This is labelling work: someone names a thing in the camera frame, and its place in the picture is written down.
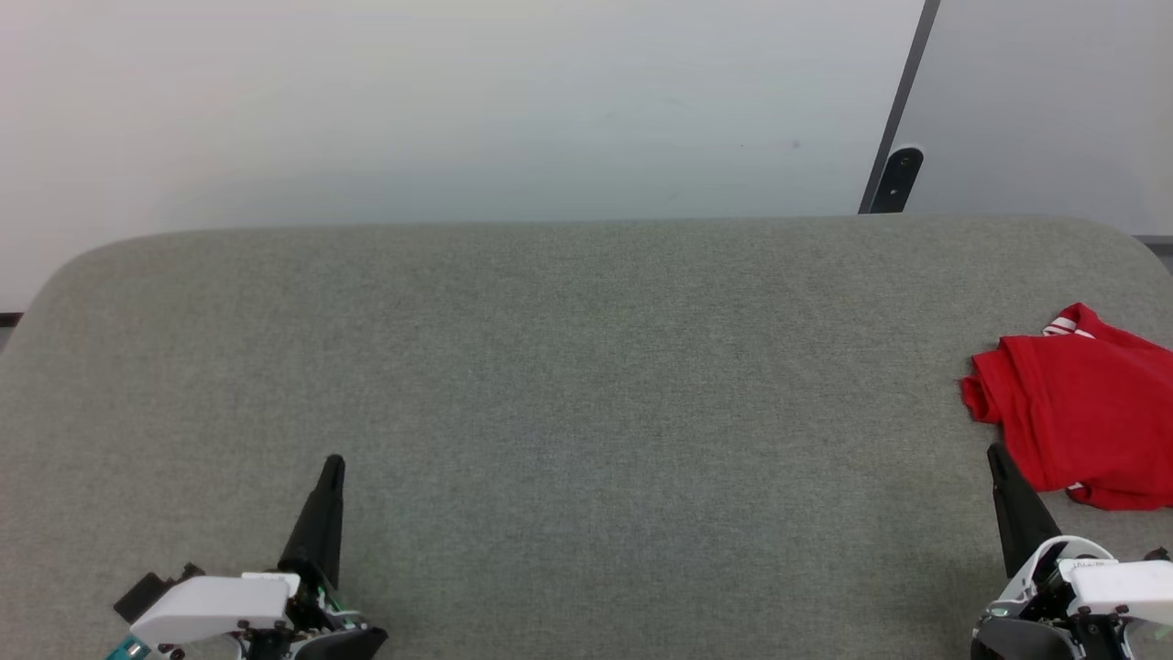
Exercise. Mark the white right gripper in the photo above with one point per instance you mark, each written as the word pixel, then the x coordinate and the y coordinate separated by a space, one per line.
pixel 1113 587

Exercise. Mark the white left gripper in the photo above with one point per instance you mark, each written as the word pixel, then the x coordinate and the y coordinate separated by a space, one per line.
pixel 215 605

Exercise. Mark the red and white jersey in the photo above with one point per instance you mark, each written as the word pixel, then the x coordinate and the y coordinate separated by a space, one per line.
pixel 1090 412

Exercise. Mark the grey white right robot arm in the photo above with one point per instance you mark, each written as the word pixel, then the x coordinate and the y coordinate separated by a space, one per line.
pixel 1017 642

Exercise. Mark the grey skirting board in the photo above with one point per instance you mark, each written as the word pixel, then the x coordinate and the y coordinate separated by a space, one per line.
pixel 1156 240

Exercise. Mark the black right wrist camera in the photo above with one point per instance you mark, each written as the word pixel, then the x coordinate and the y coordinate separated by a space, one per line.
pixel 1159 555

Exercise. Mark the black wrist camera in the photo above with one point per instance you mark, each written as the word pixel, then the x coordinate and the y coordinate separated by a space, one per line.
pixel 1159 555
pixel 151 588

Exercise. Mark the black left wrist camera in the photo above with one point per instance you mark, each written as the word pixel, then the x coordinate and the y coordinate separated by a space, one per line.
pixel 151 588

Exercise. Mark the black oval wall bracket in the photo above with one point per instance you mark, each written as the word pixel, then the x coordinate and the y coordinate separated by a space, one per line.
pixel 896 181

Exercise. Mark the dark wall divider strip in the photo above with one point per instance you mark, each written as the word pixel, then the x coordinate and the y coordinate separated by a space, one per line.
pixel 912 73

